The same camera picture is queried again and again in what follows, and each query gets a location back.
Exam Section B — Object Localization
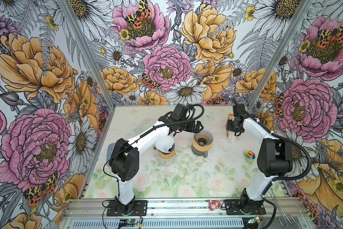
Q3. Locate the coffee filter pack orange top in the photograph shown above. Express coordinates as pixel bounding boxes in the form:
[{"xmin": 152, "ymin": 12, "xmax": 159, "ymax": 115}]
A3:
[{"xmin": 225, "ymin": 114, "xmax": 234, "ymax": 139}]

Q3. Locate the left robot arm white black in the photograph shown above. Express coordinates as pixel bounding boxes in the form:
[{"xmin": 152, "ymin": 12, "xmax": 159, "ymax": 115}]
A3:
[{"xmin": 106, "ymin": 104, "xmax": 204, "ymax": 216}]

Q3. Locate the colourful small toy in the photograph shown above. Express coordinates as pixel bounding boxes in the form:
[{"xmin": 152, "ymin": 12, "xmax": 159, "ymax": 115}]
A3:
[{"xmin": 244, "ymin": 150, "xmax": 256, "ymax": 160}]

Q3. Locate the green circuit board right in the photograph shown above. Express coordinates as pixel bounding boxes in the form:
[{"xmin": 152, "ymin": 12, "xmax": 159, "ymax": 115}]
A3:
[{"xmin": 247, "ymin": 216, "xmax": 261, "ymax": 224}]

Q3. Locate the grey ribbed glass pitcher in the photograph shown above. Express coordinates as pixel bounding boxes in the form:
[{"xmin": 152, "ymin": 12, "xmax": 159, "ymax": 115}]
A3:
[{"xmin": 191, "ymin": 147, "xmax": 208, "ymax": 158}]

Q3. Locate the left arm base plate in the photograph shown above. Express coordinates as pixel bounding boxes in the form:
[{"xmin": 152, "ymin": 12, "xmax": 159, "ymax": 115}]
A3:
[{"xmin": 106, "ymin": 200, "xmax": 148, "ymax": 217}]

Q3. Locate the pink toy on rail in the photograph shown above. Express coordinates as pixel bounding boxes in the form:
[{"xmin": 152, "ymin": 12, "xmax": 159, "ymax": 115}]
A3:
[{"xmin": 209, "ymin": 200, "xmax": 221, "ymax": 211}]

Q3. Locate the grey glass dripper cone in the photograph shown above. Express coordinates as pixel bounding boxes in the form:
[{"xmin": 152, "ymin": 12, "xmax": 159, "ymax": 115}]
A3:
[{"xmin": 194, "ymin": 130, "xmax": 213, "ymax": 147}]

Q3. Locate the green circuit board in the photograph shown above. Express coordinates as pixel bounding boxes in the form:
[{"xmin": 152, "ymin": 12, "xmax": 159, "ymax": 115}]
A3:
[
  {"xmin": 118, "ymin": 219, "xmax": 140, "ymax": 228},
  {"xmin": 247, "ymin": 216, "xmax": 261, "ymax": 224}
]

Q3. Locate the wooden dripper ring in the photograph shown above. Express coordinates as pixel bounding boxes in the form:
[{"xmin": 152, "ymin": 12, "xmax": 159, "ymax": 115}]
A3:
[
  {"xmin": 191, "ymin": 140, "xmax": 212, "ymax": 152},
  {"xmin": 157, "ymin": 148, "xmax": 176, "ymax": 160}
]

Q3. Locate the green circuit board left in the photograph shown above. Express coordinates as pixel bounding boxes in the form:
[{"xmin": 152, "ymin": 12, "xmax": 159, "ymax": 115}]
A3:
[{"xmin": 118, "ymin": 219, "xmax": 140, "ymax": 228}]

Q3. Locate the grey blue oval pad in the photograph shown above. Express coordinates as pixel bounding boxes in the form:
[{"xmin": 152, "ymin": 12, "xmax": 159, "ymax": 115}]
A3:
[{"xmin": 107, "ymin": 143, "xmax": 115, "ymax": 160}]

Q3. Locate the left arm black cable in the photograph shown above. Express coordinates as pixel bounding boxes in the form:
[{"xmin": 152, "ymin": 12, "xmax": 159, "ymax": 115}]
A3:
[{"xmin": 102, "ymin": 103, "xmax": 205, "ymax": 187}]

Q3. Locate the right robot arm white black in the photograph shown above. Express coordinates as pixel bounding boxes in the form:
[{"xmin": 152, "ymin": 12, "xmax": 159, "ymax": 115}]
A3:
[{"xmin": 226, "ymin": 102, "xmax": 293, "ymax": 214}]

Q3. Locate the aluminium front rail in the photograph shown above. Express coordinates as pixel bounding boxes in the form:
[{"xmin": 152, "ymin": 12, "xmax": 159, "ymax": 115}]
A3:
[{"xmin": 61, "ymin": 197, "xmax": 315, "ymax": 229}]

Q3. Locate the white paper coffee filter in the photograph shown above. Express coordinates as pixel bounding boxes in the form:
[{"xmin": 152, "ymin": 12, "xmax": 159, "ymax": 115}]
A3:
[{"xmin": 155, "ymin": 136, "xmax": 175, "ymax": 155}]

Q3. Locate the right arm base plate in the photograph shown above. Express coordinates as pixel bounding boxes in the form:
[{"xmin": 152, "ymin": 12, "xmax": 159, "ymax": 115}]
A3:
[{"xmin": 224, "ymin": 199, "xmax": 266, "ymax": 216}]

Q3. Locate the metal wire hook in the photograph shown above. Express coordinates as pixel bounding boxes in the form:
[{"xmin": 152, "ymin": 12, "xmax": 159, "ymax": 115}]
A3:
[{"xmin": 269, "ymin": 192, "xmax": 297, "ymax": 229}]

